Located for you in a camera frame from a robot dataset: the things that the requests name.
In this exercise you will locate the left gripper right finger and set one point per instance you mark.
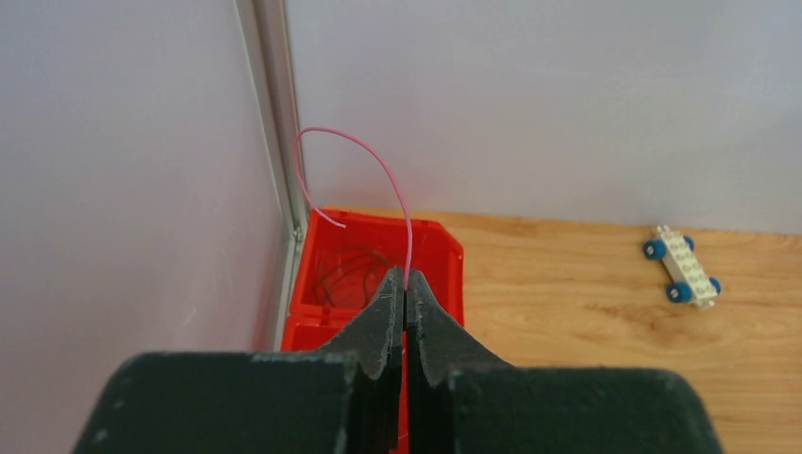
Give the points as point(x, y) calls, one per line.
point(463, 398)

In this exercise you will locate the left corner aluminium post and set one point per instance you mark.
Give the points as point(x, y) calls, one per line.
point(265, 33)

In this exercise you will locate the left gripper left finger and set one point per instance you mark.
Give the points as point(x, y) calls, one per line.
point(340, 398)

